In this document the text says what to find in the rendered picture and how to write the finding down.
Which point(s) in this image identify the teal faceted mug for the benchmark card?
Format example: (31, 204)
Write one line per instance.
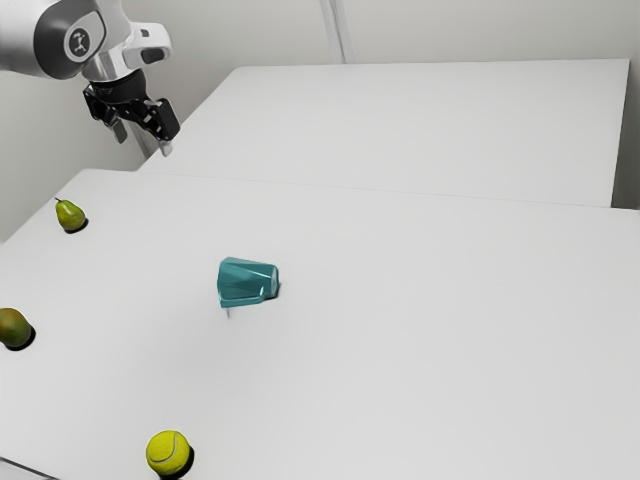
(245, 282)

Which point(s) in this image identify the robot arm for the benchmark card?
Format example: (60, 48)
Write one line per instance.
(60, 35)

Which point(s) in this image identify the yellow tennis ball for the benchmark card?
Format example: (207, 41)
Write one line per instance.
(168, 452)

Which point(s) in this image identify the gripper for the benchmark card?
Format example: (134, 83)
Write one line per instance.
(122, 95)

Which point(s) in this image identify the green pear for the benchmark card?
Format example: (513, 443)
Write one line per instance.
(69, 216)

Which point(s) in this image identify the green red mango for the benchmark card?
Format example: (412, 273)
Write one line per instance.
(12, 327)

